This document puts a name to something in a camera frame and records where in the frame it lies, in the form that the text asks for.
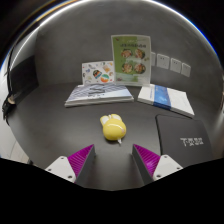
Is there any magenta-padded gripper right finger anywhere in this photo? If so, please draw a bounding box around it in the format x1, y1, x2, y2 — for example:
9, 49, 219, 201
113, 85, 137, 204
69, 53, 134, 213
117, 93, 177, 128
132, 143, 184, 185

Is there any yellow computer mouse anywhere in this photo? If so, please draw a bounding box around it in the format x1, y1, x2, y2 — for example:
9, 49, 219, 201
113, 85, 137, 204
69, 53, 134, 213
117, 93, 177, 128
99, 113, 128, 145

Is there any black panel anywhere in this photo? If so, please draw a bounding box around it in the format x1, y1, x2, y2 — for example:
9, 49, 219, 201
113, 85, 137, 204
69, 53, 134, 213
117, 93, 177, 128
9, 54, 37, 101

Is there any striped grey book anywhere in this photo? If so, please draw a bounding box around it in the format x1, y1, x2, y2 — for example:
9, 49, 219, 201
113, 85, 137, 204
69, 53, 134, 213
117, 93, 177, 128
64, 83, 135, 108

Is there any white sticker card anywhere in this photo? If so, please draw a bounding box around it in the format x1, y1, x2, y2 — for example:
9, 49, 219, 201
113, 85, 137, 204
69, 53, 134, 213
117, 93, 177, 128
81, 60, 115, 86

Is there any green menu sign stand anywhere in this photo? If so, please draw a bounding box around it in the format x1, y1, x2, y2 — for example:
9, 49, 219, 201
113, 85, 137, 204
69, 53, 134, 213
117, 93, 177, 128
110, 34, 153, 88

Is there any black mouse pad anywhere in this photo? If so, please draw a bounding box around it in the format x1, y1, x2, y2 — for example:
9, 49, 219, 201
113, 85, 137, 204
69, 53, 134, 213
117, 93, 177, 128
155, 114, 215, 169

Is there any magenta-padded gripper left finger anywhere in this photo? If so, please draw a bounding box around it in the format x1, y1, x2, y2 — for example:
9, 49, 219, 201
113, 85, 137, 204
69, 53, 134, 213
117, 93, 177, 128
44, 143, 97, 184

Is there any white book with blue band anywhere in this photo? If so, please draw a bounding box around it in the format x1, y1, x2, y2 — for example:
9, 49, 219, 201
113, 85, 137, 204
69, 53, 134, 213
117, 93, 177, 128
136, 83, 196, 119

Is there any row of white wall sockets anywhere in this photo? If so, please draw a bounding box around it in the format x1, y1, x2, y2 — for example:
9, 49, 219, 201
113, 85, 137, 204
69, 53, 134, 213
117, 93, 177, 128
150, 51, 192, 78

